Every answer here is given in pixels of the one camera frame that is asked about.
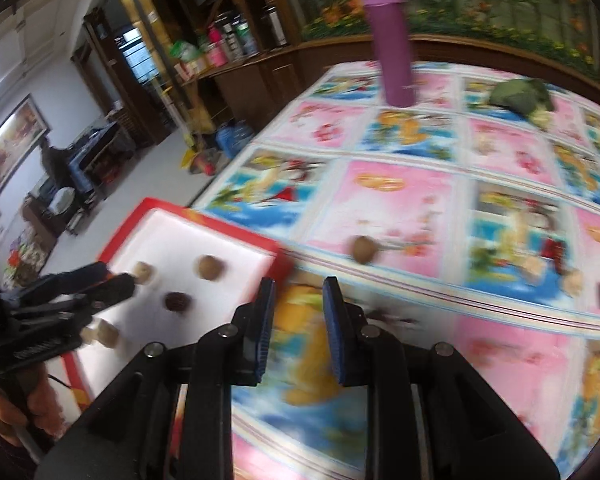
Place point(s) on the small beige root piece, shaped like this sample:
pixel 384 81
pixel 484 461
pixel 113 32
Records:
pixel 102 332

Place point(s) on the pink bottle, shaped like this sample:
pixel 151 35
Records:
pixel 215 47

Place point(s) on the wooden sideboard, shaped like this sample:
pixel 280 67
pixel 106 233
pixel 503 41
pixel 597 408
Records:
pixel 240 90

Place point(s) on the framed wall painting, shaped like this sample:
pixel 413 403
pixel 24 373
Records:
pixel 10 145

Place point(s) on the steel thermos flask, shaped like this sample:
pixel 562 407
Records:
pixel 275 25

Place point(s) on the red tray with white inside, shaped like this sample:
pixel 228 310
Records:
pixel 220 240

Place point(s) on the green box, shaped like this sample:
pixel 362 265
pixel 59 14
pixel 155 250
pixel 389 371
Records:
pixel 185 52

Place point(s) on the purple thermos bottle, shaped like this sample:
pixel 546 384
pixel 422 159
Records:
pixel 390 45

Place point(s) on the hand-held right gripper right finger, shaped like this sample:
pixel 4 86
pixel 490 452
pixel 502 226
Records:
pixel 336 330

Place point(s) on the person's left hand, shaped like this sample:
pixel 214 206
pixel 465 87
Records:
pixel 45 412

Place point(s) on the green bok choy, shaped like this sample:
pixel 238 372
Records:
pixel 522 96

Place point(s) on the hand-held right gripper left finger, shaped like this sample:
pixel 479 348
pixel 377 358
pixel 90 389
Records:
pixel 261 325

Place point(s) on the blue bag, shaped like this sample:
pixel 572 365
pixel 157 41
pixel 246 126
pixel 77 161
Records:
pixel 235 140

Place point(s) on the yellow bag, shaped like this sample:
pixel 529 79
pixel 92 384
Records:
pixel 192 157

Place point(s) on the beige root chunk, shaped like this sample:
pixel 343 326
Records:
pixel 575 282
pixel 535 265
pixel 142 272

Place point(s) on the glass case with artificial plants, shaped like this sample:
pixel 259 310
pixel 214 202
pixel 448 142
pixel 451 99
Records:
pixel 455 5

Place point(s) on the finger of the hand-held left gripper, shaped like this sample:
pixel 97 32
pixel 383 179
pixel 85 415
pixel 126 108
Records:
pixel 80 277
pixel 105 292

